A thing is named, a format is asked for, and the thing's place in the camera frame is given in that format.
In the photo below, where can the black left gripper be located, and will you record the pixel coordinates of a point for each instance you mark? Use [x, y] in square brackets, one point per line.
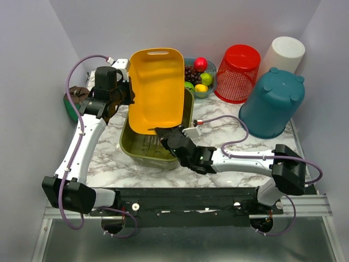
[131, 94]

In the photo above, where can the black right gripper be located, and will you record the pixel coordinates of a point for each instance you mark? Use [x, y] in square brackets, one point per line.
[164, 134]

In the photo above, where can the yellow plastic bin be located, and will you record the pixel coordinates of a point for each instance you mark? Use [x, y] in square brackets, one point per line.
[157, 78]

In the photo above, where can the red mesh basket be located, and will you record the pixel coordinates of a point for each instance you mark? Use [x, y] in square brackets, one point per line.
[237, 73]

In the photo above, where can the teal plastic bucket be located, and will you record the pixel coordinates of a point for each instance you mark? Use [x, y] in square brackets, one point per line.
[273, 101]

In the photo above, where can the white cylindrical container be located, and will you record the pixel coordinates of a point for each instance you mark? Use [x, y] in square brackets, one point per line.
[284, 53]

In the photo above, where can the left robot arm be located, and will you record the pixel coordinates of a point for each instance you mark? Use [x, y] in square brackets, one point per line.
[81, 152]

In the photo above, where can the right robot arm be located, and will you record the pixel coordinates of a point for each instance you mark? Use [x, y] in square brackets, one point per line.
[285, 169]

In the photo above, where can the olive green plastic tub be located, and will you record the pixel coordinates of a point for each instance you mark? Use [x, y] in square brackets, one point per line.
[146, 150]

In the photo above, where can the dark purple grape bunch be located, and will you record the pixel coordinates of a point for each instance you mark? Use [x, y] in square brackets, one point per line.
[192, 76]

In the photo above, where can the red apple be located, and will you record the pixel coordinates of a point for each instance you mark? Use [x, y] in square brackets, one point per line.
[200, 64]

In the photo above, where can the clear teal fruit basket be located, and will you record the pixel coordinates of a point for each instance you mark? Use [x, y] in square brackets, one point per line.
[210, 69]

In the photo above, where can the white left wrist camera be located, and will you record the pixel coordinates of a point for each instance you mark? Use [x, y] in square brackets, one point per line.
[122, 66]

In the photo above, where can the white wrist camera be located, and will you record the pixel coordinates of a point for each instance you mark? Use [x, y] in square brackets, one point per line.
[122, 66]
[195, 131]

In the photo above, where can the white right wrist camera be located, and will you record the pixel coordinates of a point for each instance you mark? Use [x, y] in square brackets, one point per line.
[195, 131]

